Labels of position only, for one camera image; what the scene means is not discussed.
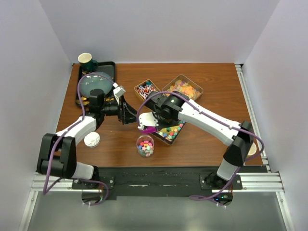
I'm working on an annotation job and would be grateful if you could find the yellow mug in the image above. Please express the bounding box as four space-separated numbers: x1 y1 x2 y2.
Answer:
247 143 257 158

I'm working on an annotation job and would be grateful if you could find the gold tin of star candies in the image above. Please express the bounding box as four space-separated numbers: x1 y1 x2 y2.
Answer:
152 121 186 145

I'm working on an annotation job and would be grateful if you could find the gold tin of gummy candies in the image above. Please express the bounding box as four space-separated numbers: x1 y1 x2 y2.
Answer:
162 75 204 100

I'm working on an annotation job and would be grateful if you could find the dark green mug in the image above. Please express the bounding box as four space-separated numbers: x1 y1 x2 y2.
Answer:
77 52 98 72

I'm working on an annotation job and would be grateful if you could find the aluminium frame rail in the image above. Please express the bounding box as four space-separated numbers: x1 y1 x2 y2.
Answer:
30 173 284 192

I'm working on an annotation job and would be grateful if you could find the gold tin of lollipops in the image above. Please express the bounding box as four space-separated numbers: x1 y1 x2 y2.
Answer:
134 79 160 101

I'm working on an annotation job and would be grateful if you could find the teal ceramic plate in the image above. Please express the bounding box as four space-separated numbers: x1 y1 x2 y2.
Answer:
79 72 114 98

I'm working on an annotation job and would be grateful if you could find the black serving tray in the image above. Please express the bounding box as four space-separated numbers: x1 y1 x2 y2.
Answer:
80 61 116 107

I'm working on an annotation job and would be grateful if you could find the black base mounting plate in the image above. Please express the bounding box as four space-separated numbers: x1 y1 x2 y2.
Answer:
72 166 268 201

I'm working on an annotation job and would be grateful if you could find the magenta plastic scoop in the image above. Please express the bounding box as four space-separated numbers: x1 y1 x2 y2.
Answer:
141 127 158 134

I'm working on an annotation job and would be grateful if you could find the white jar lid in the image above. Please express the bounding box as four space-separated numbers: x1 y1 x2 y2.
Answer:
83 132 100 148

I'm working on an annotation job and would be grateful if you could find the gold fork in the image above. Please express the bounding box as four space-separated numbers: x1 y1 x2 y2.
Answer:
76 97 115 105

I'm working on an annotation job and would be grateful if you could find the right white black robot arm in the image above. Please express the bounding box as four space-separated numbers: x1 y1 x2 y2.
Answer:
138 91 254 189

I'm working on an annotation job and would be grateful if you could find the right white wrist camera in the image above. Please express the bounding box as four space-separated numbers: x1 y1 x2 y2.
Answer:
138 112 159 130

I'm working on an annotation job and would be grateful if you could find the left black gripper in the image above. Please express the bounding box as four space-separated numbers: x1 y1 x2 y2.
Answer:
100 95 139 125

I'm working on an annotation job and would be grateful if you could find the clear glass jar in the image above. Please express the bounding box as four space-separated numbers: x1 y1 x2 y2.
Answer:
136 135 154 157

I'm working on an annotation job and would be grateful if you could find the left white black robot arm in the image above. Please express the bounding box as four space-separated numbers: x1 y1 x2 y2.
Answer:
37 89 137 189

